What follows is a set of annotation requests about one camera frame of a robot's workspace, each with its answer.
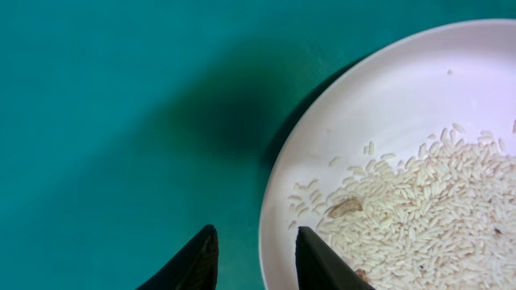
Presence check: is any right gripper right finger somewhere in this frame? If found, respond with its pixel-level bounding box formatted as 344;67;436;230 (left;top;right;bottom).
295;226;374;290

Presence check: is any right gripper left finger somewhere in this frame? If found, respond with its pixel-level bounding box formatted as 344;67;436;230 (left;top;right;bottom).
137;224;219;290

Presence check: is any white dinner plate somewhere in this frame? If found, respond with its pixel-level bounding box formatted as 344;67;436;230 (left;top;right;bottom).
259;19;515;289

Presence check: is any leftover rice pile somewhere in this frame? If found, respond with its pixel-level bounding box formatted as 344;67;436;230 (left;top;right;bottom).
287;124;515;289

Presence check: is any teal plastic tray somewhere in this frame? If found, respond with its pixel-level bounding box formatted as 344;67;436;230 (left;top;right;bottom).
1;0;515;289

